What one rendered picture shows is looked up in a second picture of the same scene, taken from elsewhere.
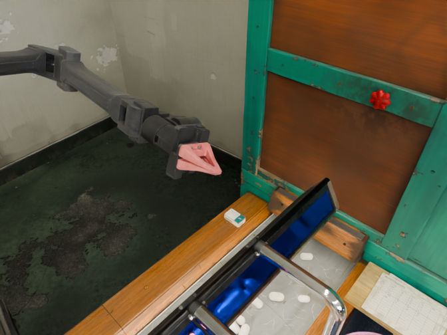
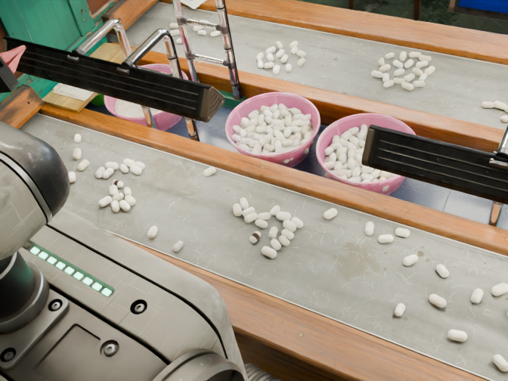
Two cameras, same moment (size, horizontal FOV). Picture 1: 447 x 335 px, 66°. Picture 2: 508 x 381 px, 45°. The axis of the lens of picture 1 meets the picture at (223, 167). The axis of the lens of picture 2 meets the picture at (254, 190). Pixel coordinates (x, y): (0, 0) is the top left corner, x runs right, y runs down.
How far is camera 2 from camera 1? 1.30 m
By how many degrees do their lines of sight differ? 67
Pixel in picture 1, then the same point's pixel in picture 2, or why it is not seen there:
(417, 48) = not seen: outside the picture
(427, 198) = (14, 13)
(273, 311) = (90, 156)
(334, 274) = (51, 125)
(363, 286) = (66, 101)
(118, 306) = not seen: hidden behind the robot
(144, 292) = not seen: hidden behind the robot
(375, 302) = (79, 94)
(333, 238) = (22, 110)
